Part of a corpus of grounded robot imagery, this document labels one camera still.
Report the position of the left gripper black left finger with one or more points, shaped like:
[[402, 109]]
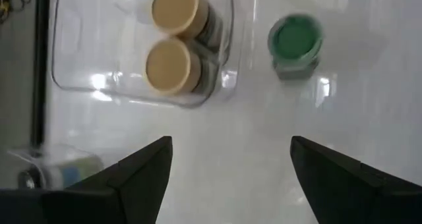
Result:
[[125, 197]]

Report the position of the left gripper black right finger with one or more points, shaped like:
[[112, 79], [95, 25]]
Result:
[[349, 197]]

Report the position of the furikake jar tan lid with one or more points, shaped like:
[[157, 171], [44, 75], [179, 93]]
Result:
[[171, 66], [178, 10]]

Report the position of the green-lid spice jar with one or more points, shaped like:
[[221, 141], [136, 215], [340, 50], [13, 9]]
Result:
[[295, 43]]

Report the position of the clear plastic storage bin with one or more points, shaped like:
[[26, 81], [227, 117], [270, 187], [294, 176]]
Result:
[[99, 36], [49, 158]]

